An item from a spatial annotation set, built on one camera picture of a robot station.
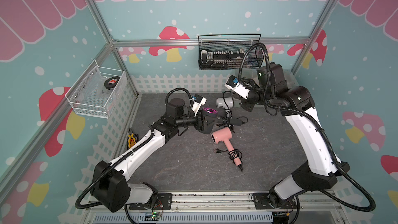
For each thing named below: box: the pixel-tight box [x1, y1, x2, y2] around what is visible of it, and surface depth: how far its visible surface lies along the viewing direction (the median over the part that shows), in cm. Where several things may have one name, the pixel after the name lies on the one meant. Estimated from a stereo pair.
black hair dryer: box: [201, 107, 243, 126], surface depth 74 cm
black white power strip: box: [200, 48, 246, 67], surface depth 89 cm
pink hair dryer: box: [211, 127, 242, 166], surface depth 93 cm
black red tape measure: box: [103, 76, 121, 90], surface depth 80 cm
